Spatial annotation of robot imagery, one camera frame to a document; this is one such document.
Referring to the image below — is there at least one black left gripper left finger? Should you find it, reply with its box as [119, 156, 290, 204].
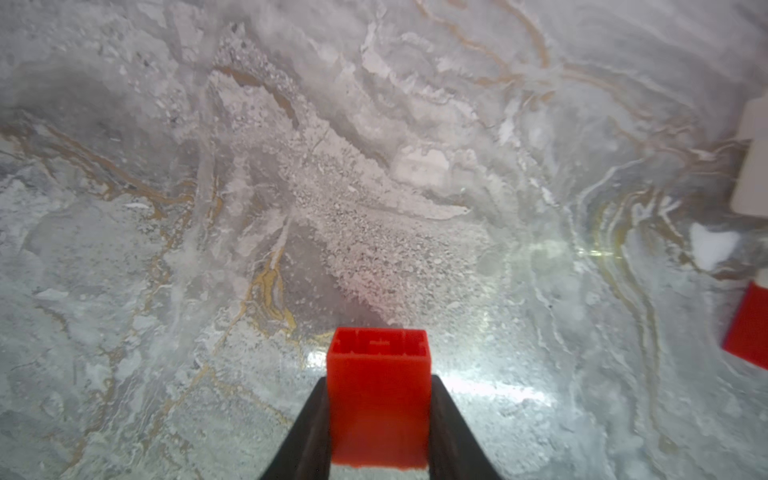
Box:
[260, 377, 331, 480]

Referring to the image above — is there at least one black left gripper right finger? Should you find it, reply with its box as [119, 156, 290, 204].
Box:
[428, 375, 502, 480]

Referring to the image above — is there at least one small red lego brick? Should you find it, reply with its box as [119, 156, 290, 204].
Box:
[326, 327, 431, 470]

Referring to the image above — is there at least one left white plastic bin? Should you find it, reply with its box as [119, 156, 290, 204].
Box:
[730, 92, 767, 219]

